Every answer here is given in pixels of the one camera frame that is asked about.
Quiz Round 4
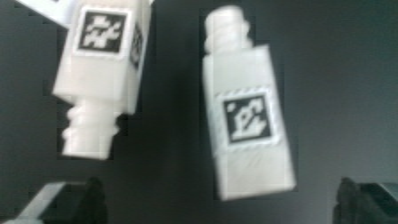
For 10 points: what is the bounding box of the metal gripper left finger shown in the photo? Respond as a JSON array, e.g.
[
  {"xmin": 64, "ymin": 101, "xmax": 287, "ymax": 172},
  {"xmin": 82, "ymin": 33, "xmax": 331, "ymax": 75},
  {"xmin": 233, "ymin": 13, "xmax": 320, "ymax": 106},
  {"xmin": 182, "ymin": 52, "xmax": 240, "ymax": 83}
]
[{"xmin": 18, "ymin": 177, "xmax": 109, "ymax": 224}]

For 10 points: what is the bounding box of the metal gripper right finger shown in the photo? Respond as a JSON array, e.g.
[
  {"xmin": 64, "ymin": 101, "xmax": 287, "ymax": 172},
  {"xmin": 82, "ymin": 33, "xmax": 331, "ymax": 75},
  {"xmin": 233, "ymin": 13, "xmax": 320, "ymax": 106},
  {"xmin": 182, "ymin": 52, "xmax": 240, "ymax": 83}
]
[{"xmin": 334, "ymin": 177, "xmax": 398, "ymax": 224}]

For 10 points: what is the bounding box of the white leg lower left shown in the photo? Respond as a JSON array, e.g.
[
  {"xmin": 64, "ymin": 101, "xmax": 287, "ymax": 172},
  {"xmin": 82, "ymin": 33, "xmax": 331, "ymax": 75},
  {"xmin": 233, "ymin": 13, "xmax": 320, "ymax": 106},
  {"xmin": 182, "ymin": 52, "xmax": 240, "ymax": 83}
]
[{"xmin": 203, "ymin": 5, "xmax": 295, "ymax": 200}]

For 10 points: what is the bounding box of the white leg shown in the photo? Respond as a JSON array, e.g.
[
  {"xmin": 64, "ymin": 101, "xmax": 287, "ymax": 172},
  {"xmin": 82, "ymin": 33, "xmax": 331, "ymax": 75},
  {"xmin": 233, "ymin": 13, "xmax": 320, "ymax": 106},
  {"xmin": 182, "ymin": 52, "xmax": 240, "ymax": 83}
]
[
  {"xmin": 54, "ymin": 0, "xmax": 151, "ymax": 160},
  {"xmin": 203, "ymin": 5, "xmax": 295, "ymax": 200}
]

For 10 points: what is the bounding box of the white leg upper left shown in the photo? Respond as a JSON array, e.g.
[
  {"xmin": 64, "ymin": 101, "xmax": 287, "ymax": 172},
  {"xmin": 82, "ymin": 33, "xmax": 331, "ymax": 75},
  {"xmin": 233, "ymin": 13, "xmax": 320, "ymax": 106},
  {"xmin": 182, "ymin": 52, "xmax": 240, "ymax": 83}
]
[{"xmin": 54, "ymin": 0, "xmax": 151, "ymax": 160}]

